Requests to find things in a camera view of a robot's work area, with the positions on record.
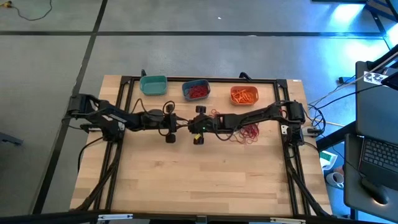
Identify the white power strip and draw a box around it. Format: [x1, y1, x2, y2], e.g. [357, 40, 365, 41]
[302, 126, 324, 138]

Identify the white marker tag sheet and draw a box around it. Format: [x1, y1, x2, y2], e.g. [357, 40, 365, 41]
[363, 70, 389, 86]

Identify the grey side desk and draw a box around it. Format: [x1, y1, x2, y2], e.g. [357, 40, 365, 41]
[343, 133, 398, 223]

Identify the grey metal foot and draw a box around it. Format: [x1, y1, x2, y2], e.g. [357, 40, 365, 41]
[0, 132, 24, 147]

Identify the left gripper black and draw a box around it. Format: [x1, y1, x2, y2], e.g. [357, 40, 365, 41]
[161, 101, 191, 144]

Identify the white rod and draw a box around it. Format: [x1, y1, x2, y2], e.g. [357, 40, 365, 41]
[307, 51, 398, 106]

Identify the silver bracket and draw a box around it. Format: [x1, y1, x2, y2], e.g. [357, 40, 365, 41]
[98, 213, 134, 222]
[269, 217, 307, 224]

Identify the green white striped box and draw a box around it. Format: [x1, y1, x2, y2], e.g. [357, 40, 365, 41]
[319, 150, 338, 170]

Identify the black aluminium table frame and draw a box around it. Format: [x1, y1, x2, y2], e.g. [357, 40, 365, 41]
[70, 74, 333, 224]

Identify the orange rubber bands heap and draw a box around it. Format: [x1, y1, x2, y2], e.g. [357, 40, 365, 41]
[232, 89, 256, 104]

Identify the black computer mouse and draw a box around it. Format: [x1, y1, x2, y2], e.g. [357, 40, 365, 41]
[360, 177, 390, 205]

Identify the teal plastic basket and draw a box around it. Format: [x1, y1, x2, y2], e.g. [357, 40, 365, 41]
[139, 75, 169, 96]

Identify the person's white shoe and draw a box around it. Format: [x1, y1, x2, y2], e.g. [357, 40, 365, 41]
[325, 166, 345, 190]

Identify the orange plastic basket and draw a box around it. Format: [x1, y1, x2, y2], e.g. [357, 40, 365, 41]
[229, 85, 259, 106]

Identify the black cable bundle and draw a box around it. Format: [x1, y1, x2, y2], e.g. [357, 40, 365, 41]
[306, 74, 383, 134]

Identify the blue-grey plastic basket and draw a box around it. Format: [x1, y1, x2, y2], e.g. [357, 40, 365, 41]
[182, 79, 211, 102]

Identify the black floor cable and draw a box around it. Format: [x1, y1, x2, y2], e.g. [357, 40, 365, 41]
[0, 0, 53, 22]

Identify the dark grey laptop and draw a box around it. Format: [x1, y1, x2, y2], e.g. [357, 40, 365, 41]
[355, 60, 398, 191]

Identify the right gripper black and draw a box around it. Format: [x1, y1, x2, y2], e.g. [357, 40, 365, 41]
[188, 105, 219, 146]

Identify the red rubber bands heap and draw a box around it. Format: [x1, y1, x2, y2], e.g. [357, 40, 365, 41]
[186, 84, 208, 100]

